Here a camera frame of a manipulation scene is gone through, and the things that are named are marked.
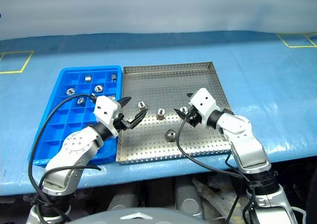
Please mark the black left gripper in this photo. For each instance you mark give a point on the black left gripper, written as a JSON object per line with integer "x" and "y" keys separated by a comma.
{"x": 121, "y": 124}

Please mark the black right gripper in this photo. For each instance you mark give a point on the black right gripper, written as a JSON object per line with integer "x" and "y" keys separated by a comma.
{"x": 194, "y": 117}

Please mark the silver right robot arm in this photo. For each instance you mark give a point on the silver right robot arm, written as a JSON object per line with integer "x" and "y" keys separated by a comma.
{"x": 247, "y": 144}

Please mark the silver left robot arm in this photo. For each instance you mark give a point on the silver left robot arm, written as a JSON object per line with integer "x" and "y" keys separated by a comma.
{"x": 74, "y": 147}

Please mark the blue compartment tray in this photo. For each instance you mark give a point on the blue compartment tray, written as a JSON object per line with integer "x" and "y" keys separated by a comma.
{"x": 74, "y": 120}

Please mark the perforated metal tray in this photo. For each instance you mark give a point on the perforated metal tray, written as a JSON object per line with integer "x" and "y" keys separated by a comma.
{"x": 161, "y": 85}

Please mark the grey metal cylinder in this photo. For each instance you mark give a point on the grey metal cylinder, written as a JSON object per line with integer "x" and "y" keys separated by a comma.
{"x": 188, "y": 196}
{"x": 120, "y": 200}

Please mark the grey robot torso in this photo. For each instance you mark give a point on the grey robot torso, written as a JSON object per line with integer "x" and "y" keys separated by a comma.
{"x": 138, "y": 217}

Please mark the yellow tape marking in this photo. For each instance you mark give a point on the yellow tape marking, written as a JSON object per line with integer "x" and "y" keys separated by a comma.
{"x": 302, "y": 46}
{"x": 27, "y": 61}

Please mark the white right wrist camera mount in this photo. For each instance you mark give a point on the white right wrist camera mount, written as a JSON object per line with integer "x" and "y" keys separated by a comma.
{"x": 203, "y": 100}

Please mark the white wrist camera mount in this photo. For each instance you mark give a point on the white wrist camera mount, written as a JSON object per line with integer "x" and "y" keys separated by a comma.
{"x": 106, "y": 107}
{"x": 203, "y": 100}

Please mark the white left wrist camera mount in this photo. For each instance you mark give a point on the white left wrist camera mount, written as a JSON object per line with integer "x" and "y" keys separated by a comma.
{"x": 106, "y": 107}

